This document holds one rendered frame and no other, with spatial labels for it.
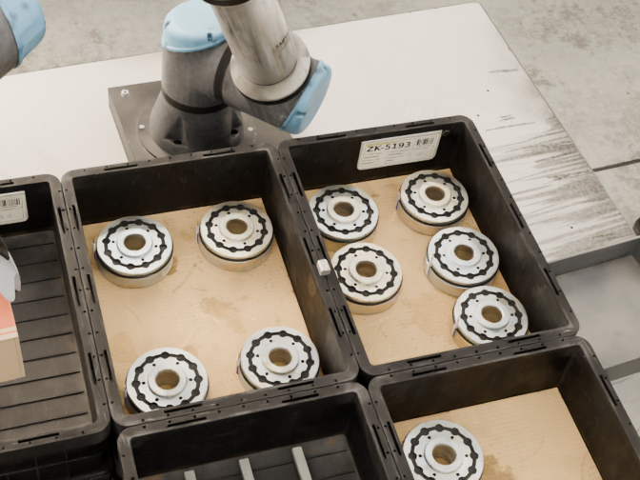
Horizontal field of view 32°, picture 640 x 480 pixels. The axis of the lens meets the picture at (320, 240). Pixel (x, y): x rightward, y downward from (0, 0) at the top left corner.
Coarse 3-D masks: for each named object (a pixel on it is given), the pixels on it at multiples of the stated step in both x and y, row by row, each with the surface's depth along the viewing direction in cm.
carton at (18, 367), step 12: (0, 300) 112; (0, 312) 111; (0, 324) 110; (12, 324) 110; (0, 336) 109; (12, 336) 109; (0, 348) 110; (12, 348) 111; (0, 360) 111; (12, 360) 112; (0, 372) 113; (12, 372) 114; (24, 372) 115
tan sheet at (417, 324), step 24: (312, 192) 164; (384, 192) 166; (384, 216) 163; (384, 240) 160; (408, 240) 161; (408, 264) 158; (408, 288) 155; (432, 288) 156; (504, 288) 157; (384, 312) 152; (408, 312) 153; (432, 312) 153; (360, 336) 149; (384, 336) 150; (408, 336) 150; (432, 336) 151; (384, 360) 147
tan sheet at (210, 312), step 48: (96, 240) 154; (192, 240) 156; (96, 288) 149; (144, 288) 150; (192, 288) 151; (240, 288) 152; (288, 288) 153; (144, 336) 145; (192, 336) 146; (240, 336) 147; (240, 384) 143
